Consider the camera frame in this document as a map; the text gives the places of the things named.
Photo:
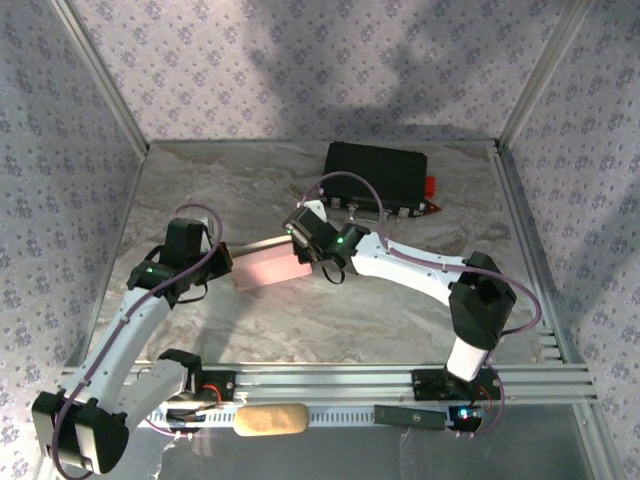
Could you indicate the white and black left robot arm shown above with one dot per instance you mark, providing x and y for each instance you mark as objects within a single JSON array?
[{"x": 120, "y": 340}]

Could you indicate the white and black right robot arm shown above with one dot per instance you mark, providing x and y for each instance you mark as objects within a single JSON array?
[{"x": 415, "y": 265}]

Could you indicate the black case with metal latches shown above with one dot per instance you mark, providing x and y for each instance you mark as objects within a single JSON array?
[{"x": 390, "y": 170}]

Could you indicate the red triangular sheet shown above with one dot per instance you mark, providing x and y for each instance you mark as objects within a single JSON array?
[{"x": 432, "y": 208}]

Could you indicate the red block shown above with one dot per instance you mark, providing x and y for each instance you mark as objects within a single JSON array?
[{"x": 430, "y": 186}]

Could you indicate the black connector block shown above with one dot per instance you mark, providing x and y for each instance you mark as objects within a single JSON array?
[{"x": 180, "y": 415}]

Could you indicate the tan oval pad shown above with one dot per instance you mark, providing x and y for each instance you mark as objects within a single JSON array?
[{"x": 270, "y": 420}]

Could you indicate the black flat device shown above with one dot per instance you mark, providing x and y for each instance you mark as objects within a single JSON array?
[{"x": 410, "y": 417}]

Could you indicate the circuit board with lights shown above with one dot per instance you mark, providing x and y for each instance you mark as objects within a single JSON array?
[{"x": 467, "y": 417}]

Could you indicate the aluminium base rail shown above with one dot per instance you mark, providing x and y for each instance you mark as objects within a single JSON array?
[{"x": 325, "y": 382}]

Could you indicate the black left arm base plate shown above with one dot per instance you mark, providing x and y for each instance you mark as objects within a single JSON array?
[{"x": 220, "y": 387}]

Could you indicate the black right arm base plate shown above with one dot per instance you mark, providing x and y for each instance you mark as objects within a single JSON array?
[{"x": 430, "y": 385}]

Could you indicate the aluminium corner post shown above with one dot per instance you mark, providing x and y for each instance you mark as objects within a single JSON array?
[
  {"x": 102, "y": 75},
  {"x": 542, "y": 75}
]

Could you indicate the aluminium frame bar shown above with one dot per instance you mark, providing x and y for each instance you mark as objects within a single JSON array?
[{"x": 597, "y": 450}]

